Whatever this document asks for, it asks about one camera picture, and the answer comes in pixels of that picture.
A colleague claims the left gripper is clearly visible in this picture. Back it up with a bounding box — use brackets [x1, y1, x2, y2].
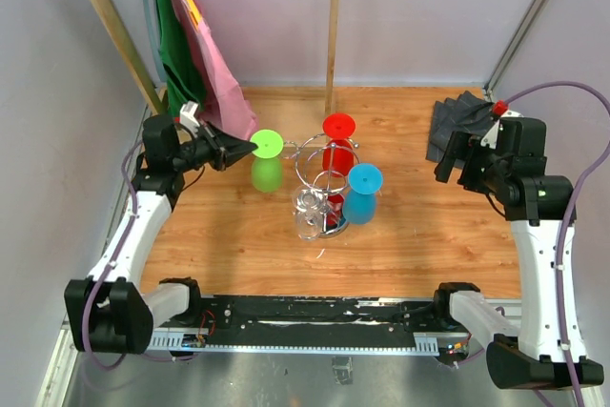
[172, 119, 257, 173]

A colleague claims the green wine glass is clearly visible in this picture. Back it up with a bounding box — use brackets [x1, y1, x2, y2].
[251, 129, 284, 193]

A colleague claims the red wine glass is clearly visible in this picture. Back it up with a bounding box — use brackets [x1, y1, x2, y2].
[322, 112, 356, 176]

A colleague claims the blue wine glass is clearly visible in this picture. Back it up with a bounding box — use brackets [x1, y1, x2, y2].
[342, 163, 383, 225]

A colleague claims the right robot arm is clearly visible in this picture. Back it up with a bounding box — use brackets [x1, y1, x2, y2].
[431, 116, 604, 390]

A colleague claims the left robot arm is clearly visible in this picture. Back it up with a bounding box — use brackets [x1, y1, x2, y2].
[64, 114, 257, 355]

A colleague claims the clear wine glass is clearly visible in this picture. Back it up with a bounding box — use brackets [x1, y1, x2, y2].
[293, 186, 330, 241]

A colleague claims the wooden clothes rack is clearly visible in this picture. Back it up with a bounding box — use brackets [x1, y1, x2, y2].
[90, 0, 339, 140]

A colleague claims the chrome wine glass rack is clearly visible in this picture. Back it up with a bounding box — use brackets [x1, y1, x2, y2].
[281, 133, 360, 239]

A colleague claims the grey folded cloth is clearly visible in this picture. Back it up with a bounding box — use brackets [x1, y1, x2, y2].
[426, 91, 493, 163]

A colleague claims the pink garment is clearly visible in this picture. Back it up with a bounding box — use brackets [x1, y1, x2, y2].
[172, 0, 258, 140]

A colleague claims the green garment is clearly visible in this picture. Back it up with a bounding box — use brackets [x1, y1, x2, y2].
[154, 0, 207, 117]

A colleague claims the grey-blue hanger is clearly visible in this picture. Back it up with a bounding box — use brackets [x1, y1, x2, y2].
[142, 0, 167, 83]

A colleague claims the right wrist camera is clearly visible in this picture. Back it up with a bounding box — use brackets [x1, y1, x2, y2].
[480, 100, 522, 150]

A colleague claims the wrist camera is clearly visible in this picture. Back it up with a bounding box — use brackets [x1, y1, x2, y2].
[480, 100, 522, 150]
[179, 101, 200, 135]

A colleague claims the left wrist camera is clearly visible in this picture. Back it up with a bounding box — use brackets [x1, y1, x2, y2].
[179, 101, 200, 135]

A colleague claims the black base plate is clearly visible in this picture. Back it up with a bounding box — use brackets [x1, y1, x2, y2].
[147, 295, 491, 346]

